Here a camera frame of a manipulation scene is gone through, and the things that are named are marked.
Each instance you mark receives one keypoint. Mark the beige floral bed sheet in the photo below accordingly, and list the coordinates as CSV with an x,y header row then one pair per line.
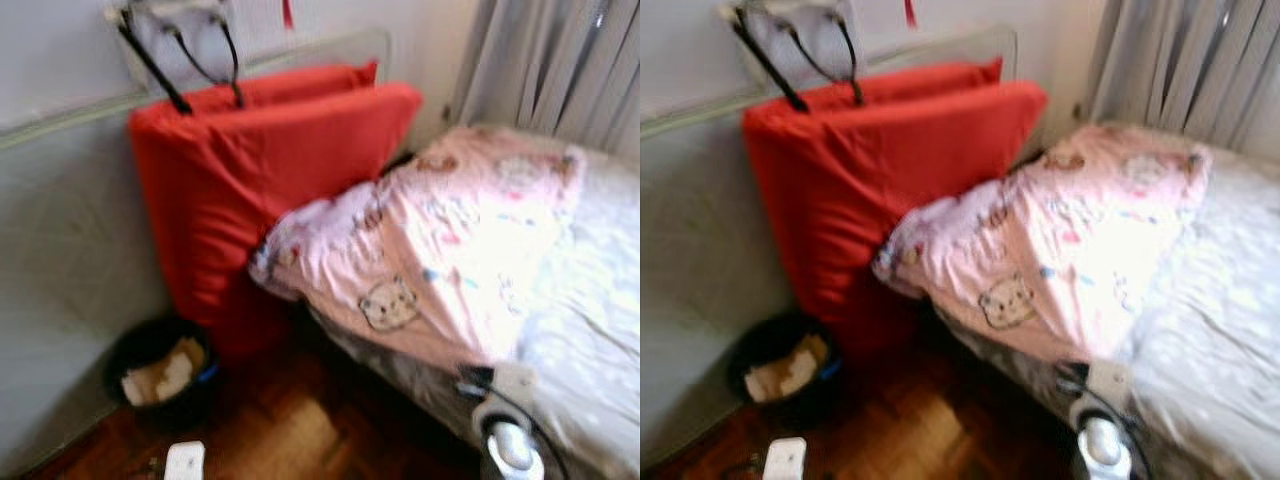
x,y
590,320
1220,320

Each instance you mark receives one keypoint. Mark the pink cartoon print blanket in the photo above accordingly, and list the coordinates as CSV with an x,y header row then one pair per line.
x,y
1070,240
450,240

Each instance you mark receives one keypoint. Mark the red fabric cushion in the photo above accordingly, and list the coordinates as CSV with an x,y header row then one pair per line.
x,y
250,190
870,190

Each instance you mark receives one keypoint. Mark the crumpled beige paper waste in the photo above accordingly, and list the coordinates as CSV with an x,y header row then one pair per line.
x,y
790,372
165,375

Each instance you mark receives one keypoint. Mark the black round waste bin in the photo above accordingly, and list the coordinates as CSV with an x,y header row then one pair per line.
x,y
760,340
135,345

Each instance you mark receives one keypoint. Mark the grey pleated curtain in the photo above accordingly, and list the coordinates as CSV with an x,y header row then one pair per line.
x,y
1180,60
550,60

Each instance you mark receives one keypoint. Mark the red hanging tassel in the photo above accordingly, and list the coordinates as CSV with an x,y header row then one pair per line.
x,y
288,12
911,12

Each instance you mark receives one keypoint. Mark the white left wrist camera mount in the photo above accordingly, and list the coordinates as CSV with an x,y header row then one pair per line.
x,y
785,458
185,460

